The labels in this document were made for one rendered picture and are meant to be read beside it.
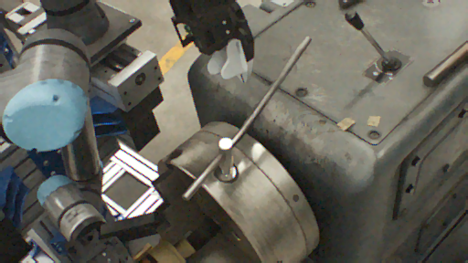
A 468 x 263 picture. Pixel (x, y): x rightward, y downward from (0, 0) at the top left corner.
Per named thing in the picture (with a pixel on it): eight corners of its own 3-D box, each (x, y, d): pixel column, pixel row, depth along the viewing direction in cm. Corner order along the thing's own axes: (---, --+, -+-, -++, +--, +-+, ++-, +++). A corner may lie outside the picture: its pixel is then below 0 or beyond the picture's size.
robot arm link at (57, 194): (76, 188, 111) (60, 164, 104) (101, 218, 105) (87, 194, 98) (44, 211, 108) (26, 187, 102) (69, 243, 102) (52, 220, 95)
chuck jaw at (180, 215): (207, 203, 97) (175, 152, 93) (220, 206, 92) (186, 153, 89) (163, 240, 93) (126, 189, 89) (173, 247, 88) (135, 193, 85)
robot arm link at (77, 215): (100, 216, 104) (86, 194, 98) (111, 230, 101) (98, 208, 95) (69, 240, 101) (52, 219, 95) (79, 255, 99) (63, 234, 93)
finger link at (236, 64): (224, 98, 83) (205, 49, 77) (250, 78, 85) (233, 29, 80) (236, 102, 80) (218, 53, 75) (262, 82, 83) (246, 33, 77)
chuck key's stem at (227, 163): (228, 188, 85) (227, 152, 75) (217, 182, 85) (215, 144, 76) (235, 179, 86) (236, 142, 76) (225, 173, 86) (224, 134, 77)
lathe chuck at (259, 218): (197, 184, 117) (184, 101, 91) (298, 282, 104) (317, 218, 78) (167, 208, 114) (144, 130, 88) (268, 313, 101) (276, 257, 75)
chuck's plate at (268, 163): (208, 174, 119) (199, 90, 93) (310, 270, 106) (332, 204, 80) (197, 184, 117) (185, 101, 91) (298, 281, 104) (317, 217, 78)
